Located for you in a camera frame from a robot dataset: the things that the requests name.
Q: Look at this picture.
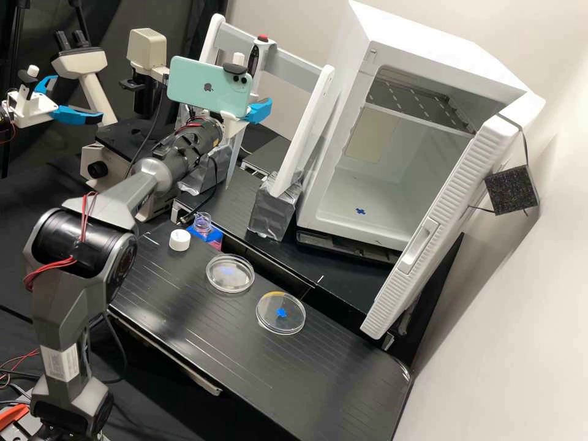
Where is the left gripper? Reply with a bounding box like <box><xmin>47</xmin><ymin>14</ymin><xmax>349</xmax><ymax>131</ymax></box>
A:
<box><xmin>6</xmin><ymin>74</ymin><xmax>105</xmax><ymax>129</ymax></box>

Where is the white cap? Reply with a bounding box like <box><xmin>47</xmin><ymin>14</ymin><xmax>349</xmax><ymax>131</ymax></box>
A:
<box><xmin>168</xmin><ymin>228</ymin><xmax>192</xmax><ymax>253</ymax></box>

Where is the white pipette stand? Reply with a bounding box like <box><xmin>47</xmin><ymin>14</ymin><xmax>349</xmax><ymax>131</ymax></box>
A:
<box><xmin>178</xmin><ymin>12</ymin><xmax>342</xmax><ymax>243</ymax></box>

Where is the left phone holder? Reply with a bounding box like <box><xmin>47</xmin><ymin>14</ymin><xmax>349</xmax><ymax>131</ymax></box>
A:
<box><xmin>17</xmin><ymin>64</ymin><xmax>42</xmax><ymax>102</ymax></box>

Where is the cream microscope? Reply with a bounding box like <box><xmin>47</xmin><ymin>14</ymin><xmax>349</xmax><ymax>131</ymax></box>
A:
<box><xmin>50</xmin><ymin>27</ymin><xmax>186</xmax><ymax>223</ymax></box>

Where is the right wrist camera phone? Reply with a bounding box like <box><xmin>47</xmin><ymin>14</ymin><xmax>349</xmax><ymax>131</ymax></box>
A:
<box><xmin>165</xmin><ymin>51</ymin><xmax>255</xmax><ymax>122</ymax></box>

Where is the black platform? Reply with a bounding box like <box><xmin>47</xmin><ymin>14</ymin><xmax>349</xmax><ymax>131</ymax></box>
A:
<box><xmin>240</xmin><ymin>135</ymin><xmax>300</xmax><ymax>179</ymax></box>
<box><xmin>172</xmin><ymin>165</ymin><xmax>392</xmax><ymax>333</ymax></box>
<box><xmin>107</xmin><ymin>219</ymin><xmax>413</xmax><ymax>441</ymax></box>

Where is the petri dish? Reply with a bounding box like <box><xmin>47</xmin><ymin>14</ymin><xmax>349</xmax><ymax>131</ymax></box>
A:
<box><xmin>205</xmin><ymin>254</ymin><xmax>255</xmax><ymax>295</ymax></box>

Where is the petri dish lid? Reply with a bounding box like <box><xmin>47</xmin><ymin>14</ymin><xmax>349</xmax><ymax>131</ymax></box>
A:
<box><xmin>255</xmin><ymin>290</ymin><xmax>307</xmax><ymax>336</ymax></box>

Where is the pipette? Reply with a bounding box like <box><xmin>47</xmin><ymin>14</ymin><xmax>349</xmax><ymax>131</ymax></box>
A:
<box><xmin>225</xmin><ymin>32</ymin><xmax>278</xmax><ymax>190</ymax></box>

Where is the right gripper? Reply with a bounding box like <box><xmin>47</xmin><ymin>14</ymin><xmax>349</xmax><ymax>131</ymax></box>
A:
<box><xmin>220</xmin><ymin>97</ymin><xmax>273</xmax><ymax>140</ymax></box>

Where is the black cable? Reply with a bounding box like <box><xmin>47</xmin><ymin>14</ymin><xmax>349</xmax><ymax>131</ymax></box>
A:
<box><xmin>137</xmin><ymin>94</ymin><xmax>169</xmax><ymax>162</ymax></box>

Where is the incubator door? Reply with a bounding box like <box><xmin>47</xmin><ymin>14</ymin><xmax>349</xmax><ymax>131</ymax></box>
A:
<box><xmin>360</xmin><ymin>113</ymin><xmax>540</xmax><ymax>341</ymax></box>

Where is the blue bottle holder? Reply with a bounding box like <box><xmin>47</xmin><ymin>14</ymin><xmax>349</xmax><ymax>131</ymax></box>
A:
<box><xmin>190</xmin><ymin>227</ymin><xmax>225</xmax><ymax>252</ymax></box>

